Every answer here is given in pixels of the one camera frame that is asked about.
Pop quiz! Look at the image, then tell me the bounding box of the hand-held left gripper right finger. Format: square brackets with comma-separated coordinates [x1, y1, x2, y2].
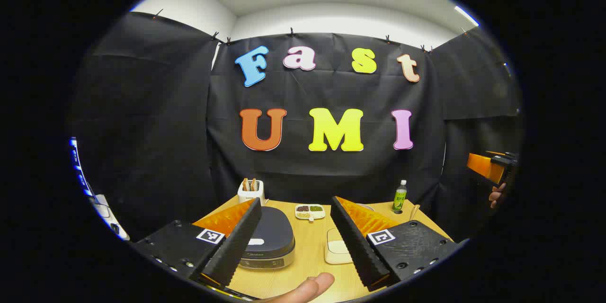
[330, 196, 462, 292]

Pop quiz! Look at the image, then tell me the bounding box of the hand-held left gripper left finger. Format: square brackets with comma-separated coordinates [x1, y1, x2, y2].
[134, 197, 262, 289]

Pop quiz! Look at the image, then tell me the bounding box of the clear rice box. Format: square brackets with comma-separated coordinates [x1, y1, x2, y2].
[325, 228, 353, 265]

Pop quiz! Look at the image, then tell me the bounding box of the silver black rice cooker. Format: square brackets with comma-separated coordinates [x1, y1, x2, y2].
[239, 206, 296, 269]

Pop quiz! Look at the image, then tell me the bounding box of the white toaster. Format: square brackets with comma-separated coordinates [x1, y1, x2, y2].
[237, 179, 266, 206]

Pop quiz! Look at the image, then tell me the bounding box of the white divided grain dish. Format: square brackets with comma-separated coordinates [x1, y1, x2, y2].
[294, 204, 326, 222]

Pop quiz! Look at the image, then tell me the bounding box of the green tea bottle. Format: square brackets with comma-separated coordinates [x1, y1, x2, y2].
[392, 180, 408, 214]

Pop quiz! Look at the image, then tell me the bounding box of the black backdrop cloth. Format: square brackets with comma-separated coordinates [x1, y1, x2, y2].
[71, 12, 524, 242]

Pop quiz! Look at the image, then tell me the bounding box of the white side table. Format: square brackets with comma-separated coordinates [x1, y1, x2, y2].
[89, 193, 130, 241]

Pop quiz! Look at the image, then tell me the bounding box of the computer monitor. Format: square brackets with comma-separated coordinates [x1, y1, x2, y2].
[70, 137, 95, 197]

